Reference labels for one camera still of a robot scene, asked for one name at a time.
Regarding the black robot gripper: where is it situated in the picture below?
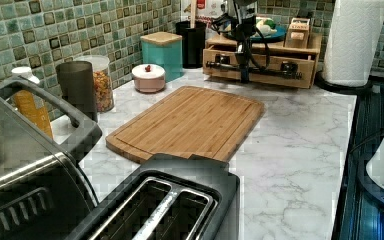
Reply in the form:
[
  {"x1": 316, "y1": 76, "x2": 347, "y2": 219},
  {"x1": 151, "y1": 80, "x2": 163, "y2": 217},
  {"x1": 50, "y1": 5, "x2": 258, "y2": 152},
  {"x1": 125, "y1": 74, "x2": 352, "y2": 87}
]
[{"x1": 221, "y1": 0, "x2": 257, "y2": 83}]

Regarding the yellow bottle with white cap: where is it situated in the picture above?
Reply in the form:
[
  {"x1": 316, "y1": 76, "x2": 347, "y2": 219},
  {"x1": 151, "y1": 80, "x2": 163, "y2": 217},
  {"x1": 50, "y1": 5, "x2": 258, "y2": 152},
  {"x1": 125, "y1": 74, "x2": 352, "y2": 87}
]
[{"x1": 11, "y1": 66, "x2": 53, "y2": 138}]

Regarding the green toy vegetable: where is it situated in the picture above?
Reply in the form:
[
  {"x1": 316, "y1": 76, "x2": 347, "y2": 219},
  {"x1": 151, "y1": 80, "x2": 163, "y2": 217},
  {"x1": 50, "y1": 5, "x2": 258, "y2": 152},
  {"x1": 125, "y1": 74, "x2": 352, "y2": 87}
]
[{"x1": 256, "y1": 17, "x2": 276, "y2": 29}]

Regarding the white paper towel roll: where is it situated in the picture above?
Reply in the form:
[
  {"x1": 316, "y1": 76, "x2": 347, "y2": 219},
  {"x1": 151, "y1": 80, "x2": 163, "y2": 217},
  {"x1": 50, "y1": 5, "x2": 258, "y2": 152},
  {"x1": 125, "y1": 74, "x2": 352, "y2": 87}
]
[{"x1": 323, "y1": 0, "x2": 384, "y2": 87}]

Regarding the small wooden box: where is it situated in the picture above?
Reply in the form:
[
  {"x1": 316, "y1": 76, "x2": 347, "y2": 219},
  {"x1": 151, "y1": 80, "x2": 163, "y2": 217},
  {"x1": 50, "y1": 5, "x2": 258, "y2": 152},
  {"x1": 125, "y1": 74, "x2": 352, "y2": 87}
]
[{"x1": 284, "y1": 18, "x2": 310, "y2": 49}]

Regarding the white toy vegetable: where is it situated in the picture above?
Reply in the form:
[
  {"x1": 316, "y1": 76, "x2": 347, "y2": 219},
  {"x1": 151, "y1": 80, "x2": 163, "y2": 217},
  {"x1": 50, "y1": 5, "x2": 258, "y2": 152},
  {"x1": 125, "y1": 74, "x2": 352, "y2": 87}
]
[{"x1": 256, "y1": 25, "x2": 277, "y2": 36}]

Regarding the stainless toaster oven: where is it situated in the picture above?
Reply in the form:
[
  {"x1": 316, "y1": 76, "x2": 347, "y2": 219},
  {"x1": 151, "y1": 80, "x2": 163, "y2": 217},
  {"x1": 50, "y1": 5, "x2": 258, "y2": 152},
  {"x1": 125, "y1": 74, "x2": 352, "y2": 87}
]
[{"x1": 0, "y1": 79, "x2": 102, "y2": 240}]

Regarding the black utensil holder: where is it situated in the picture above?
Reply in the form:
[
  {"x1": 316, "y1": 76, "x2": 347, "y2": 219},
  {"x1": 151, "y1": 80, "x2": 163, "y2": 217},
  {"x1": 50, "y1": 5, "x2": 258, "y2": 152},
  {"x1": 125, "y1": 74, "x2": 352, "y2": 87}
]
[{"x1": 175, "y1": 21, "x2": 206, "y2": 69}]

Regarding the teal canister with wooden lid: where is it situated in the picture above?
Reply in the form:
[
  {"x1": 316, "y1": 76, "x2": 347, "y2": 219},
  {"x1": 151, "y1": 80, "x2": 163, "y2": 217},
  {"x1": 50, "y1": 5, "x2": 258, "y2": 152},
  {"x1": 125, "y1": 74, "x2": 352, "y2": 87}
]
[{"x1": 140, "y1": 32, "x2": 183, "y2": 82}]

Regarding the wooden spoon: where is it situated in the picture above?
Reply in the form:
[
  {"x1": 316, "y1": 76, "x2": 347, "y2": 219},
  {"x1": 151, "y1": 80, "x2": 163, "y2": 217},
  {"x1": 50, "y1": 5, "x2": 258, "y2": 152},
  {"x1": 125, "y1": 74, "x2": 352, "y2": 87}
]
[{"x1": 190, "y1": 0, "x2": 197, "y2": 29}]

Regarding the clear jar with cereal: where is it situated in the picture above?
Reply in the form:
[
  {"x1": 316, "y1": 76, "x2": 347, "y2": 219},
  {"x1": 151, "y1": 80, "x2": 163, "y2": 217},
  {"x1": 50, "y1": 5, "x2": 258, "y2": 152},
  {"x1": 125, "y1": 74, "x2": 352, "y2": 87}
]
[{"x1": 75, "y1": 55, "x2": 114, "y2": 112}]

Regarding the black toaster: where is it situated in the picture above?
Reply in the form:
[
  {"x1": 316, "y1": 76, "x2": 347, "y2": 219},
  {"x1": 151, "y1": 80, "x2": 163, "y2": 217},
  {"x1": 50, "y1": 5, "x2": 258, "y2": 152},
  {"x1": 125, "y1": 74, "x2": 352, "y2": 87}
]
[{"x1": 64, "y1": 154, "x2": 240, "y2": 240}]

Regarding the wooden drawer cabinet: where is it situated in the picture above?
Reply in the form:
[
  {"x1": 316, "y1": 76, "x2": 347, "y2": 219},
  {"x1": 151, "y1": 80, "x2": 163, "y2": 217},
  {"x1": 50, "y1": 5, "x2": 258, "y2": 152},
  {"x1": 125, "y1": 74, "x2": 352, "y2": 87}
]
[{"x1": 202, "y1": 34, "x2": 321, "y2": 89}]

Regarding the white red carton box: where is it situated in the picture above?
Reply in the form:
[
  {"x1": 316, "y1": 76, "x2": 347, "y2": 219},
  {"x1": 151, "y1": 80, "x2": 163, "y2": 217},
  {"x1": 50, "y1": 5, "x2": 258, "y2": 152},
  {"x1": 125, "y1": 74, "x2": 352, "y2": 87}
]
[{"x1": 180, "y1": 0, "x2": 223, "y2": 39}]

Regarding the dark grey tumbler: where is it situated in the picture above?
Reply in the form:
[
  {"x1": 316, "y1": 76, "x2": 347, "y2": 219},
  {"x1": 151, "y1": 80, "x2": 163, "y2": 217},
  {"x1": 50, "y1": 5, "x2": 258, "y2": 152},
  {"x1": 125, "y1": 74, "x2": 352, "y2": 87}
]
[{"x1": 56, "y1": 61, "x2": 98, "y2": 122}]

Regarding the teal plate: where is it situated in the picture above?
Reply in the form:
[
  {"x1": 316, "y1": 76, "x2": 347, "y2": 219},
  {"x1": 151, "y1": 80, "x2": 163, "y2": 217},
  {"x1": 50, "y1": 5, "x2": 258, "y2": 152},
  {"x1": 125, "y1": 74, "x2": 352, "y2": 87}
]
[{"x1": 251, "y1": 26, "x2": 286, "y2": 43}]

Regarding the bamboo cutting board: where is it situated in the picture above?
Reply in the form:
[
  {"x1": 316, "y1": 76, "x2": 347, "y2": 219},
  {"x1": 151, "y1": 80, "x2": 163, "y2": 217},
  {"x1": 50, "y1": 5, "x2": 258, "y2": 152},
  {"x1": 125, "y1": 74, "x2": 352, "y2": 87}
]
[{"x1": 106, "y1": 86, "x2": 264, "y2": 164}]

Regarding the wooden drawer with black handle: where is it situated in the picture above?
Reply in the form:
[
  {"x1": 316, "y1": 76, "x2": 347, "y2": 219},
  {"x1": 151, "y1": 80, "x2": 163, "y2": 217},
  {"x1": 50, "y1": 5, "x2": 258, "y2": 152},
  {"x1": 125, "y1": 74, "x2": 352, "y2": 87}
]
[{"x1": 203, "y1": 45, "x2": 316, "y2": 88}]

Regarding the black cable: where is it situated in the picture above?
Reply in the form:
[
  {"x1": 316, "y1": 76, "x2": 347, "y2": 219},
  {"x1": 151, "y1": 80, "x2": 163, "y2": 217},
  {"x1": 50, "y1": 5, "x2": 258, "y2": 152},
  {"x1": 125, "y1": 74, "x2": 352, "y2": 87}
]
[{"x1": 348, "y1": 124, "x2": 384, "y2": 155}]

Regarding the pink lidded sugar bowl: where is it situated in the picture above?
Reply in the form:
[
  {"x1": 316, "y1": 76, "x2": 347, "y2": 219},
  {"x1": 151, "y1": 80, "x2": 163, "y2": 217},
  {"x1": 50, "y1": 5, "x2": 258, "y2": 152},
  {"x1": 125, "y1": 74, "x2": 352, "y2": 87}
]
[{"x1": 132, "y1": 64, "x2": 165, "y2": 93}]

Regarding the black paper towel holder base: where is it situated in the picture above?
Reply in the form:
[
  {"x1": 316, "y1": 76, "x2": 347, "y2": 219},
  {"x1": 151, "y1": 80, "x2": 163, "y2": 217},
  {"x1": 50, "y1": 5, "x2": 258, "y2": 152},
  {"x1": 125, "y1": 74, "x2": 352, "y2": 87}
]
[{"x1": 314, "y1": 71, "x2": 373, "y2": 96}]

